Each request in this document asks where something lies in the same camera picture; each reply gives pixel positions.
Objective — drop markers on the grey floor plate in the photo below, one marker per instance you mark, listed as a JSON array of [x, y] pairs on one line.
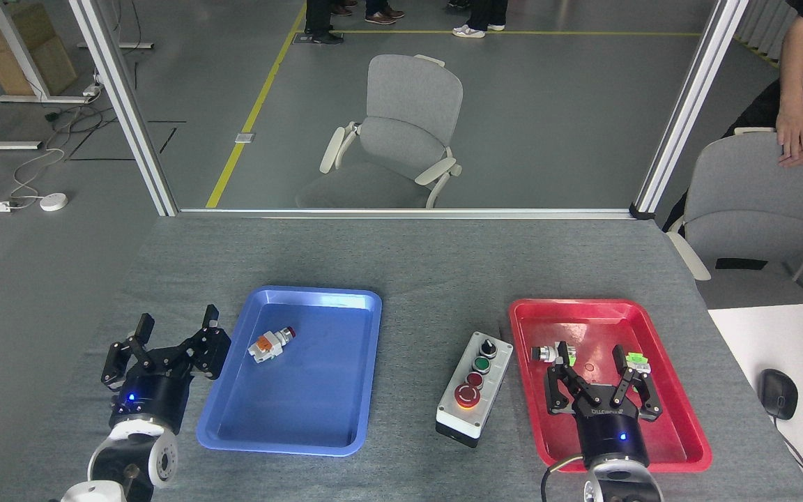
[[245, 137]]

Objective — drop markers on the person's right hand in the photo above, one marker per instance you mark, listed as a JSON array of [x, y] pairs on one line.
[[794, 129]]

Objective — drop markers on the red push button orange block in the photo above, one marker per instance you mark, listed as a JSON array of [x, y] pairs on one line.
[[268, 345]]

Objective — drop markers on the white round floor device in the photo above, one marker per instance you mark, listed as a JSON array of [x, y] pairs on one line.
[[54, 202]]

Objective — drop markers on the white power strip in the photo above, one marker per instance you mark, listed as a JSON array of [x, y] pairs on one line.
[[92, 90]]

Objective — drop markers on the blue plastic tray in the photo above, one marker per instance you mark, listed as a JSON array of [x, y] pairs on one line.
[[304, 397]]

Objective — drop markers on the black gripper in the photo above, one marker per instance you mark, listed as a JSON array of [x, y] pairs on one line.
[[154, 401], [610, 436]]

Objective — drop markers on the silver aluminium post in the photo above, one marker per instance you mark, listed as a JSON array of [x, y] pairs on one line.
[[691, 104], [126, 104]]

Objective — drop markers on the black computer mouse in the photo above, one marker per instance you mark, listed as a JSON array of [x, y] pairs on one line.
[[778, 394]]

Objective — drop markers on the white desk foot bar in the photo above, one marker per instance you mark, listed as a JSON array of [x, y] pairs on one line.
[[116, 45]]

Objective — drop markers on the brown cardboard box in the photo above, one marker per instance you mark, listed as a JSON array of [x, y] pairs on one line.
[[46, 63]]

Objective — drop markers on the white switch green block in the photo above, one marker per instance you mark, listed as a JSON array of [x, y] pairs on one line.
[[638, 361]]

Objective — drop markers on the grey four-button control box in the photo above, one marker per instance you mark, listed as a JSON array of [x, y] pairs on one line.
[[461, 418]]

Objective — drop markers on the white side table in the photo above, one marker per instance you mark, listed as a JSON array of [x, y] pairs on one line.
[[792, 341]]

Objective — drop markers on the silver aluminium rail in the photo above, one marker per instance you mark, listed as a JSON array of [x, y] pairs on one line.
[[401, 213]]

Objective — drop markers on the pale grey curtain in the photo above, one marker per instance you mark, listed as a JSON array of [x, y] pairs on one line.
[[757, 21]]

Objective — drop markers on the grey office chair white arms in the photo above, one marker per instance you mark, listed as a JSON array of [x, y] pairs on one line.
[[405, 132], [750, 202]]

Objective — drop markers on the red plastic tray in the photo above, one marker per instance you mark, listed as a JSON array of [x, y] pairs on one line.
[[673, 411]]

